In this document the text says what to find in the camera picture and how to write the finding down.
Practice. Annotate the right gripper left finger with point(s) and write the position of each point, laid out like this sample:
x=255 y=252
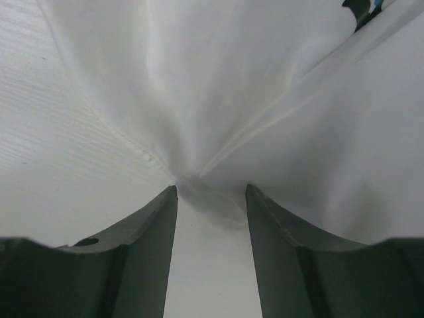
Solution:
x=121 y=271

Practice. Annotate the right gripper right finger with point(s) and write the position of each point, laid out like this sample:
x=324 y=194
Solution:
x=304 y=271

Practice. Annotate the white printed t shirt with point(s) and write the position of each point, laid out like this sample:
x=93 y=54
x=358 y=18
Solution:
x=318 y=103

